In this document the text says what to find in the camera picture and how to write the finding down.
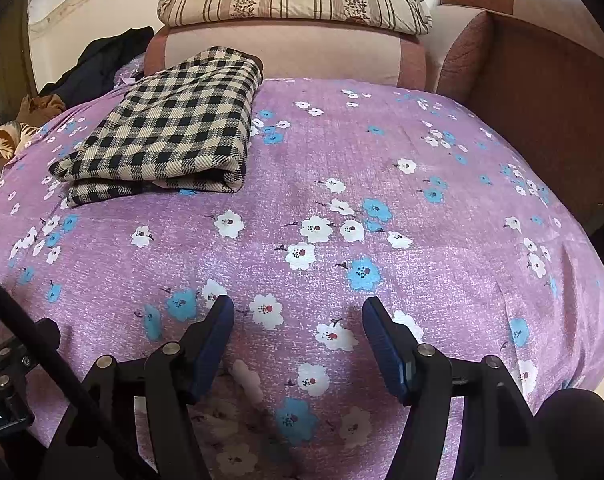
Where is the checkered coat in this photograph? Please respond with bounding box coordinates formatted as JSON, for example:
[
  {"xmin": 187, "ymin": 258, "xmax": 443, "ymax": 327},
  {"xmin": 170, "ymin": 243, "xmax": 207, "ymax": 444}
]
[{"xmin": 49, "ymin": 46, "xmax": 264, "ymax": 208}]

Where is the brown cloth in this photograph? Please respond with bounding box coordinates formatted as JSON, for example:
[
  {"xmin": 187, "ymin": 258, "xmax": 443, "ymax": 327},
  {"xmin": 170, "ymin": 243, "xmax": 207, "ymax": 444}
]
[{"xmin": 17, "ymin": 94, "xmax": 68, "ymax": 126}]

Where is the dark wooden cabinet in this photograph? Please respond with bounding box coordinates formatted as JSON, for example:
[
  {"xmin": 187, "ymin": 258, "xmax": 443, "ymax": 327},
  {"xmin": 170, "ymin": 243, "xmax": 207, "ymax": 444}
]
[{"xmin": 0, "ymin": 5, "xmax": 38, "ymax": 126}]

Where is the black cable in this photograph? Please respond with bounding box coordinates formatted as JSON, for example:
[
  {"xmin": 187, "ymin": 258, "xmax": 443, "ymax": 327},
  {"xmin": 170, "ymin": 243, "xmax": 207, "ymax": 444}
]
[{"xmin": 0, "ymin": 272, "xmax": 153, "ymax": 480}]

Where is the brown armchair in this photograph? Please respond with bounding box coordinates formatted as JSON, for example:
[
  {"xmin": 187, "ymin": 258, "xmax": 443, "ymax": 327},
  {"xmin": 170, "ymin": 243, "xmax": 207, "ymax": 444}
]
[{"xmin": 434, "ymin": 0, "xmax": 604, "ymax": 241}]

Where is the brown patterned blanket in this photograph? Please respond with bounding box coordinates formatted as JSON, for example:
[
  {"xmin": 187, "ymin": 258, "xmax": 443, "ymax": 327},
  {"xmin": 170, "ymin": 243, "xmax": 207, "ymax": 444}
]
[{"xmin": 0, "ymin": 117, "xmax": 38, "ymax": 193}]

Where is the dark navy cloth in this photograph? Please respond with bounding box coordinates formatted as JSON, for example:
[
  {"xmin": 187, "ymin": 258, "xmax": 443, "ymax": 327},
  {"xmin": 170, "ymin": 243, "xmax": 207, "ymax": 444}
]
[{"xmin": 39, "ymin": 26, "xmax": 155, "ymax": 111}]

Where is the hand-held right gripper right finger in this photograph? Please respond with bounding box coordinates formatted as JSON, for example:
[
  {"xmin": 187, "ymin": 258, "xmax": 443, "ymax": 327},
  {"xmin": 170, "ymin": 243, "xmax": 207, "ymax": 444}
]
[{"xmin": 362, "ymin": 296, "xmax": 558, "ymax": 480}]

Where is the purple floral bedsheet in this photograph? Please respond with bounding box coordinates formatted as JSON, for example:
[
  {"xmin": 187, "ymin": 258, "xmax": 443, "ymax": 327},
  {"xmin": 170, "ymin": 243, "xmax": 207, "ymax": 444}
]
[{"xmin": 0, "ymin": 55, "xmax": 604, "ymax": 480}]

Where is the cream bed headboard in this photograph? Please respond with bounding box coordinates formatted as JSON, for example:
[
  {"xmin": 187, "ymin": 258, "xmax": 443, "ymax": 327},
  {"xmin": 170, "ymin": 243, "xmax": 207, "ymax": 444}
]
[{"xmin": 144, "ymin": 22, "xmax": 428, "ymax": 88}]

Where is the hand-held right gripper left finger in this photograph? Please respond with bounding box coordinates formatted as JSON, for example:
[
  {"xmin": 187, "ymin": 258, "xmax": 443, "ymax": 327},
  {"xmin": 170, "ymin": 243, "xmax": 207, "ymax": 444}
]
[{"xmin": 39, "ymin": 295, "xmax": 235, "ymax": 480}]

